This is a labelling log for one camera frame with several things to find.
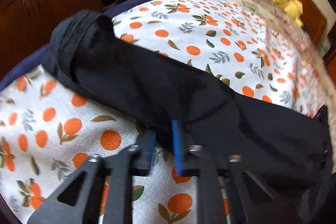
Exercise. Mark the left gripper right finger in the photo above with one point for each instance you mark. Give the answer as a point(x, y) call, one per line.
point(229, 190)

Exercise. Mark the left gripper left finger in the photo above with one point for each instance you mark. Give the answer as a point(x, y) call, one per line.
point(78, 199)

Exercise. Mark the black trench coat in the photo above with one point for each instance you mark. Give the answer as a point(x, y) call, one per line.
point(291, 151)

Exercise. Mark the orange print bed sheet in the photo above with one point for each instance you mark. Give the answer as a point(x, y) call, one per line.
point(49, 130)

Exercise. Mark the floral quilt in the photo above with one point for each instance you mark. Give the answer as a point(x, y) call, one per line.
point(282, 33)

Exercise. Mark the yellow plush toy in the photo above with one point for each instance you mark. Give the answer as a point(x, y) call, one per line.
point(294, 8)

